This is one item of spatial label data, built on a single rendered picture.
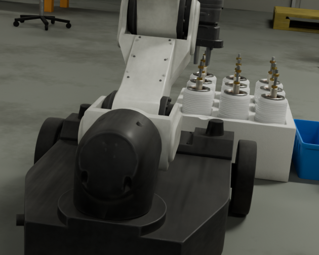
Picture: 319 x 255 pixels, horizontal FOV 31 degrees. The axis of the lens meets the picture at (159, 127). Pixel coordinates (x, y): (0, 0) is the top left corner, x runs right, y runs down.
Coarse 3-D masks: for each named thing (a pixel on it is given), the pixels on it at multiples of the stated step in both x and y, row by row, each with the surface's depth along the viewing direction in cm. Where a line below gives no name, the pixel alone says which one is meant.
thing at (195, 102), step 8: (184, 96) 186; (192, 96) 183; (200, 96) 183; (208, 96) 184; (184, 104) 186; (192, 104) 184; (200, 104) 184; (208, 104) 185; (184, 112) 187; (192, 112) 185; (200, 112) 185; (208, 112) 186
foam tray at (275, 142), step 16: (288, 112) 196; (192, 128) 183; (224, 128) 182; (240, 128) 181; (256, 128) 180; (272, 128) 180; (288, 128) 179; (272, 144) 181; (288, 144) 180; (256, 160) 183; (272, 160) 182; (288, 160) 182; (256, 176) 185; (272, 176) 184; (288, 176) 183
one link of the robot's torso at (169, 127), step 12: (96, 108) 123; (120, 108) 122; (132, 108) 121; (84, 120) 120; (156, 120) 119; (168, 120) 119; (180, 120) 130; (84, 132) 120; (168, 132) 118; (180, 132) 135; (168, 144) 118; (168, 156) 120
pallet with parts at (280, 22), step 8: (280, 8) 649; (288, 8) 658; (296, 8) 668; (280, 16) 591; (288, 16) 590; (296, 16) 588; (304, 16) 587; (312, 16) 587; (280, 24) 593; (288, 24) 592; (296, 24) 634; (312, 24) 666; (312, 32) 590
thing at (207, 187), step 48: (96, 144) 103; (144, 144) 106; (192, 144) 151; (48, 192) 120; (96, 192) 103; (144, 192) 107; (192, 192) 127; (48, 240) 108; (96, 240) 107; (144, 240) 105; (192, 240) 109
